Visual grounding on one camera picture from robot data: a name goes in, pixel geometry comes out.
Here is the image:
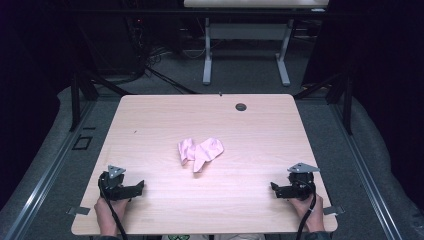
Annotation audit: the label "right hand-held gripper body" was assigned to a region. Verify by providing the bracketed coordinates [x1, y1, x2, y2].
[283, 162, 321, 202]

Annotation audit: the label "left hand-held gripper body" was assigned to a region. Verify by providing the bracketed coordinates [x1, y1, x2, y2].
[97, 164, 135, 202]

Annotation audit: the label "person's left hand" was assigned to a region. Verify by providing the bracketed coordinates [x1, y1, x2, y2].
[93, 196, 130, 229]

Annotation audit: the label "person's right hand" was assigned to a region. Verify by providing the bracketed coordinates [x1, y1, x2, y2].
[287, 193, 325, 225]

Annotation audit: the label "pink crumpled cloth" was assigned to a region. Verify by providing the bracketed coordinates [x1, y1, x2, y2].
[177, 137, 225, 174]

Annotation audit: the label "black metal stand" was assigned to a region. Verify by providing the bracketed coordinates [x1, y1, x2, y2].
[292, 69, 355, 136]
[67, 70, 132, 133]

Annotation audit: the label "dark curtain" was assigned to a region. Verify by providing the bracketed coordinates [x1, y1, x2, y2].
[301, 0, 424, 212]
[0, 0, 81, 208]

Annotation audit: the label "dark equipment rack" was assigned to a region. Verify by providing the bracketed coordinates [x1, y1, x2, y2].
[121, 11, 150, 76]

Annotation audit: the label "black horizontal bar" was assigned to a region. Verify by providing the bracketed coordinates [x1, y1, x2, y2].
[65, 8, 338, 17]

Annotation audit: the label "grey metal table bracket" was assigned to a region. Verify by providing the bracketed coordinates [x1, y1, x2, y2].
[65, 206, 92, 217]
[322, 205, 346, 216]

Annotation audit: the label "aluminium floor rail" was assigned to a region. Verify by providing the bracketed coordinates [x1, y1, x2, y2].
[0, 99, 98, 240]
[327, 99, 405, 240]

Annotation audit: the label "black floor cables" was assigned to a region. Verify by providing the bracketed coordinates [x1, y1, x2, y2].
[139, 45, 203, 96]

